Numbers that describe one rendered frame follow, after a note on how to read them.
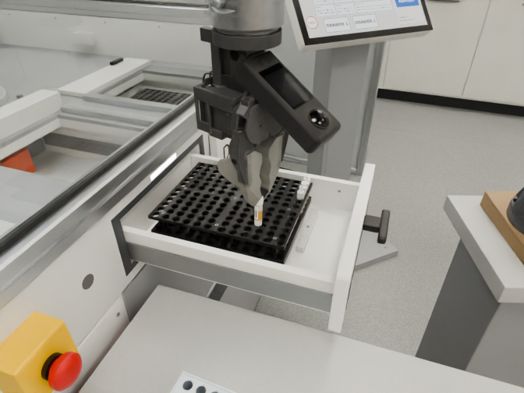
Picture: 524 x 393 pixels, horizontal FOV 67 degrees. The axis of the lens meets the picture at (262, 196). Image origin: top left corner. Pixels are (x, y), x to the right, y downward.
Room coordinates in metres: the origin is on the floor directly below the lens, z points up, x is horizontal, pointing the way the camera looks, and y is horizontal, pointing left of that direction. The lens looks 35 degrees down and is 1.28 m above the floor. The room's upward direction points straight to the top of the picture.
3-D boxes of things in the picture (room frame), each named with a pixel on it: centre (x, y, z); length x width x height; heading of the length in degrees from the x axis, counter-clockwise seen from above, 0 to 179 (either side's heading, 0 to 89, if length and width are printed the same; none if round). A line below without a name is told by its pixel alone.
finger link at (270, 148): (0.44, 0.01, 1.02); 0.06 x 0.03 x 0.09; 51
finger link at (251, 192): (0.41, 0.03, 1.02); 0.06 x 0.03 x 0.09; 51
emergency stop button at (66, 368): (0.24, 0.22, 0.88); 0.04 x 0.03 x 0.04; 161
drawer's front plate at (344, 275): (0.47, -0.14, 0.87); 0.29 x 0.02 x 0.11; 161
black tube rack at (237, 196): (0.53, 0.04, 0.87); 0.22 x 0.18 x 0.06; 71
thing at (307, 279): (0.53, 0.05, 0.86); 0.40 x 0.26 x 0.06; 71
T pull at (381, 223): (0.46, -0.17, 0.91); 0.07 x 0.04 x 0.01; 161
